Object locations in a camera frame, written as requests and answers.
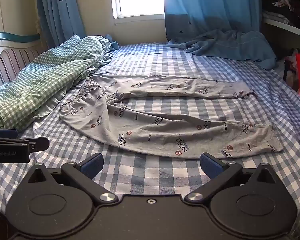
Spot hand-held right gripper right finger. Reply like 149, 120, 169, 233
184, 152, 274, 203

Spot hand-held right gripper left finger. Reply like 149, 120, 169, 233
27, 152, 118, 203

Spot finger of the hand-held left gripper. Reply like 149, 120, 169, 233
0, 137, 50, 153
0, 129, 19, 140

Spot grey printed pants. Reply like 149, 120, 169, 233
59, 74, 283, 159

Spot green checked quilt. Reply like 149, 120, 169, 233
0, 34, 113, 132

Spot striped headboard with teal trim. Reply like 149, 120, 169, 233
0, 32, 42, 88

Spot blue checked bed sheet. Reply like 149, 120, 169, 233
0, 42, 300, 238

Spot plain blue blanket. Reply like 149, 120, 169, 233
166, 29, 278, 70

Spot small blue cloth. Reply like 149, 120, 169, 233
104, 34, 120, 51

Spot blue star curtain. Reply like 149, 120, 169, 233
163, 0, 263, 44
36, 0, 87, 48

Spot white shelf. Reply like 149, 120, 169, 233
262, 17, 300, 40

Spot pile of clothes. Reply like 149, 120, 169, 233
262, 0, 300, 28

